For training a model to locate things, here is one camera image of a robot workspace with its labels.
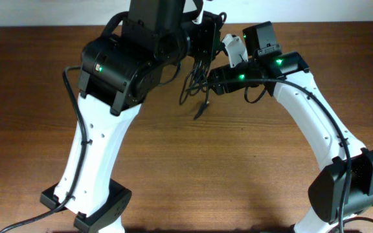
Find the black usb cable thin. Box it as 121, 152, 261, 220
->
179, 58, 211, 120

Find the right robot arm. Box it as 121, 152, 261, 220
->
207, 22, 373, 233

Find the black usb cable thick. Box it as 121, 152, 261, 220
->
203, 11, 227, 59

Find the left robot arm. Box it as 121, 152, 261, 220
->
40, 1, 227, 232

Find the left camera black cable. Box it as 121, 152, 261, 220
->
0, 65, 93, 233

